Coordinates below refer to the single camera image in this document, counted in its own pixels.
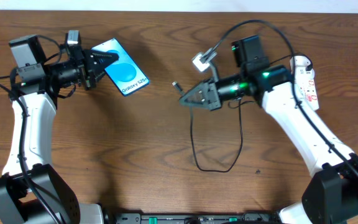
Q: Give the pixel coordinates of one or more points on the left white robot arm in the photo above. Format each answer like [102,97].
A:
[31,190]

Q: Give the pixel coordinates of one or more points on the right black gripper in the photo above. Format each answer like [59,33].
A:
[210,93]

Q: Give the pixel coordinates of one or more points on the white power strip socket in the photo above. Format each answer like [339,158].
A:
[302,68]

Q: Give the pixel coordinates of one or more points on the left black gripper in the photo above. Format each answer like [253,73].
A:
[93,71]

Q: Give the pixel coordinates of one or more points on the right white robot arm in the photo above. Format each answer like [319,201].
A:
[332,194]

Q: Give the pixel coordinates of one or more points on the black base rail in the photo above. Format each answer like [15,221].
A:
[138,218]

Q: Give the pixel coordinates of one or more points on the blue Samsung smartphone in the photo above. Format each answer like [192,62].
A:
[124,73]

